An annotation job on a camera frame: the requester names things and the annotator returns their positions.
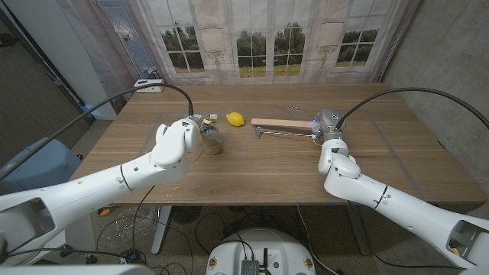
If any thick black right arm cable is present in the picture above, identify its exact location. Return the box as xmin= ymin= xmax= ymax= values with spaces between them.
xmin=335 ymin=87 xmax=489 ymax=131

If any black round floor fan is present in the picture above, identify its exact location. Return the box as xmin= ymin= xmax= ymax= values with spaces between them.
xmin=170 ymin=205 xmax=202 ymax=225

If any grey table leg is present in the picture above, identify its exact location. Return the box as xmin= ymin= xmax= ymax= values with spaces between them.
xmin=345 ymin=204 xmax=371 ymax=256

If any white table leg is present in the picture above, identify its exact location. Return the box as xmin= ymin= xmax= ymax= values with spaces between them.
xmin=151 ymin=205 xmax=173 ymax=256

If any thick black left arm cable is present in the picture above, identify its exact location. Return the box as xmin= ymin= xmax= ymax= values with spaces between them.
xmin=0 ymin=82 xmax=195 ymax=181

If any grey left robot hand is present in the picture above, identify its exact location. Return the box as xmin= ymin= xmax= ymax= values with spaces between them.
xmin=189 ymin=113 xmax=222 ymax=135

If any yellow toy lemon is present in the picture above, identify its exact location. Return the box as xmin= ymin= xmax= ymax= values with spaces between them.
xmin=225 ymin=112 xmax=245 ymax=128

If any grey electronics box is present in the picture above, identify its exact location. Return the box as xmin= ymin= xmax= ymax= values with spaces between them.
xmin=240 ymin=259 xmax=261 ymax=275

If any printed window backdrop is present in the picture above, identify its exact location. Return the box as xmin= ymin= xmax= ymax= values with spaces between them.
xmin=57 ymin=0 xmax=421 ymax=86

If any thin black right hand cable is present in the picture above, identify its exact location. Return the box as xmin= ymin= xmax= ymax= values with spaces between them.
xmin=346 ymin=200 xmax=459 ymax=270

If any white power box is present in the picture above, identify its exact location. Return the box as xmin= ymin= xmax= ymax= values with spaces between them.
xmin=133 ymin=79 xmax=166 ymax=94

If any jute twine spool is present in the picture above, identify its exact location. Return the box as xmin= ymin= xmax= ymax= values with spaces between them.
xmin=199 ymin=128 xmax=223 ymax=156

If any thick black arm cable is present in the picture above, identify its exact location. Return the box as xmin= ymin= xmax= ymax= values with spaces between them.
xmin=335 ymin=87 xmax=489 ymax=131
xmin=0 ymin=82 xmax=195 ymax=181

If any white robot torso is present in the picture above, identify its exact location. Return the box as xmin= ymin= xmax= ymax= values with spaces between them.
xmin=205 ymin=228 xmax=317 ymax=275

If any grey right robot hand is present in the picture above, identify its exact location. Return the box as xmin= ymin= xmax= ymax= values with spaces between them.
xmin=311 ymin=109 xmax=348 ymax=145

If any blue floor adapter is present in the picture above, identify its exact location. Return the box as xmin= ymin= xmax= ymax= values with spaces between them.
xmin=121 ymin=250 xmax=141 ymax=265

